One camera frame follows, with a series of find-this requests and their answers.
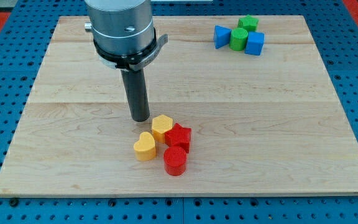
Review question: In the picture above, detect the yellow heart block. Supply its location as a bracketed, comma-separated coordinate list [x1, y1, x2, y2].
[133, 132, 157, 161]

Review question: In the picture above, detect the green star block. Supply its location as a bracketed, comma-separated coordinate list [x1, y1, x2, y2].
[237, 15, 259, 32]

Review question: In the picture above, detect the green cylinder block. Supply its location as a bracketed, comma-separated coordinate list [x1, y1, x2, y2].
[229, 27, 249, 51]

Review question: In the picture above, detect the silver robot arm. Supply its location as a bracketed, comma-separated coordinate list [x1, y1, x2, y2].
[85, 0, 168, 71]

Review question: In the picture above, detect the red cylinder block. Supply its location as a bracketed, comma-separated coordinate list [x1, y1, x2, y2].
[163, 146, 187, 176]

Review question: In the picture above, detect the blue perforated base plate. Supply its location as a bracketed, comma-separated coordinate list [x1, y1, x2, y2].
[0, 0, 358, 223]

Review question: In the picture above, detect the blue cube block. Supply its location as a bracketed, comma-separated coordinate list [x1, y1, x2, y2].
[245, 32, 265, 55]

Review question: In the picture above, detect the yellow hexagon block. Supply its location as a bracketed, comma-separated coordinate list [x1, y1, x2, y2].
[152, 114, 173, 143]

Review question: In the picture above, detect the red star block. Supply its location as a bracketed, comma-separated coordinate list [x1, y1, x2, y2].
[165, 123, 191, 154]

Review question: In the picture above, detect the blue triangle block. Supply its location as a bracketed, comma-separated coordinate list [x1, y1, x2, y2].
[213, 26, 232, 49]

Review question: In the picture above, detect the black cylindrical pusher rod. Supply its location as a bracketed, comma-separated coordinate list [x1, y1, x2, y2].
[121, 69, 150, 122]

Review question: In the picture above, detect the wooden board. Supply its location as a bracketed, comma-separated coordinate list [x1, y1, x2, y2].
[0, 16, 358, 198]

